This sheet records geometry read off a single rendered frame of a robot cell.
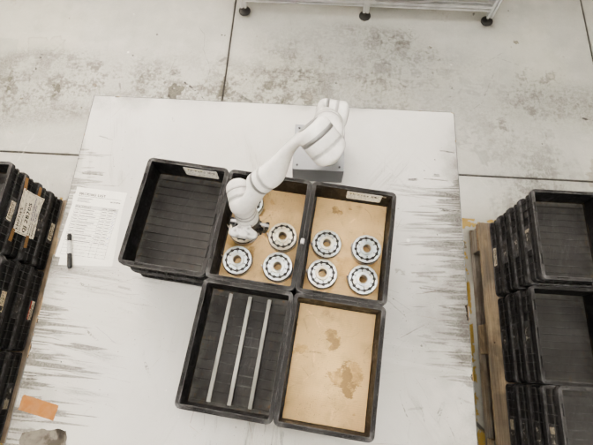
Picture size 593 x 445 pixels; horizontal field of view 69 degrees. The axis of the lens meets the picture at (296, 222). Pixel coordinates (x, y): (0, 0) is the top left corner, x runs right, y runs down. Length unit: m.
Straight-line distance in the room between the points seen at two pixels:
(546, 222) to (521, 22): 1.73
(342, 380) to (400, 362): 0.26
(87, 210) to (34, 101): 1.49
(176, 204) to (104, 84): 1.64
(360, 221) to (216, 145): 0.71
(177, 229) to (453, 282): 1.05
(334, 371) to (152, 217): 0.85
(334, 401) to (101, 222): 1.12
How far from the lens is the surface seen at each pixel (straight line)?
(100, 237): 1.87
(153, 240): 1.64
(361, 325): 1.51
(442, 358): 1.70
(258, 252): 1.55
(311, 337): 1.49
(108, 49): 3.34
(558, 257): 2.20
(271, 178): 1.12
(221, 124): 1.94
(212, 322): 1.52
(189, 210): 1.64
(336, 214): 1.59
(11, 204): 2.33
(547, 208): 2.26
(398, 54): 3.13
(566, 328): 2.27
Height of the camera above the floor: 2.32
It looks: 71 degrees down
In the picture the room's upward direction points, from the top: 1 degrees counter-clockwise
